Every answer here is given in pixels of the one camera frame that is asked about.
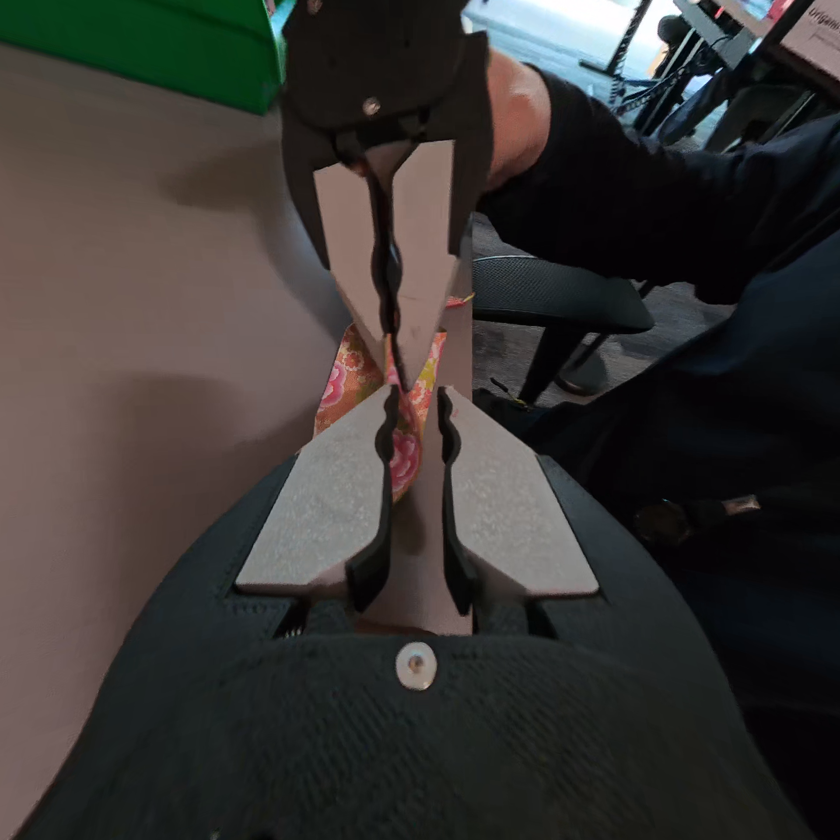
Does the black badge reel clip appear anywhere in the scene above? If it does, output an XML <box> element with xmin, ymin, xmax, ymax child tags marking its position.
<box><xmin>631</xmin><ymin>493</ymin><xmax>763</xmax><ymax>549</ymax></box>

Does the green plastic box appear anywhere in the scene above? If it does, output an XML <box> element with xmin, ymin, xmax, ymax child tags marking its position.
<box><xmin>0</xmin><ymin>0</ymin><xmax>298</xmax><ymax>117</ymax></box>

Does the black office chair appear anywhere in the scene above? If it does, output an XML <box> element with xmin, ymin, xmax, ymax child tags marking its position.
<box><xmin>470</xmin><ymin>252</ymin><xmax>657</xmax><ymax>404</ymax></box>

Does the person's right hand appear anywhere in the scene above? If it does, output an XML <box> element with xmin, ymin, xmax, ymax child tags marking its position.
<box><xmin>481</xmin><ymin>49</ymin><xmax>553</xmax><ymax>196</ymax></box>

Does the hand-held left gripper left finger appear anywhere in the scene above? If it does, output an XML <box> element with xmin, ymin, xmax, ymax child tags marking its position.
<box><xmin>234</xmin><ymin>384</ymin><xmax>403</xmax><ymax>613</ymax></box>

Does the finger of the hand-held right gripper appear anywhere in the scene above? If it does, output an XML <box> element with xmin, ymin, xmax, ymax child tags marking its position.
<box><xmin>367</xmin><ymin>136</ymin><xmax>462</xmax><ymax>389</ymax></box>
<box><xmin>313</xmin><ymin>146</ymin><xmax>396</xmax><ymax>363</ymax></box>

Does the person's dark clothed torso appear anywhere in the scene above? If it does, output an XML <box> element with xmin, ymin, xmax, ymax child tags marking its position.
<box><xmin>472</xmin><ymin>115</ymin><xmax>840</xmax><ymax>840</ymax></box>

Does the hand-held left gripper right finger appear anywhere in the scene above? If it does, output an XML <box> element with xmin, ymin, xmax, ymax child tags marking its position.
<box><xmin>436</xmin><ymin>386</ymin><xmax>600</xmax><ymax>616</ymax></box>

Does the white cardboard box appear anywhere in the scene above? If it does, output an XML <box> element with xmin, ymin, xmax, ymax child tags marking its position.
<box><xmin>780</xmin><ymin>0</ymin><xmax>840</xmax><ymax>81</ymax></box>

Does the black desk frame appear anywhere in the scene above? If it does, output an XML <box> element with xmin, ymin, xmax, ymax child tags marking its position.
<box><xmin>577</xmin><ymin>0</ymin><xmax>782</xmax><ymax>142</ymax></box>

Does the floral origami paper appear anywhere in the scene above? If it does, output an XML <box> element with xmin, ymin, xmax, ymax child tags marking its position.
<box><xmin>313</xmin><ymin>322</ymin><xmax>450</xmax><ymax>505</ymax></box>

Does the person's right forearm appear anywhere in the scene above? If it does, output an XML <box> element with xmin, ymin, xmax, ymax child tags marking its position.
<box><xmin>474</xmin><ymin>66</ymin><xmax>840</xmax><ymax>306</ymax></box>

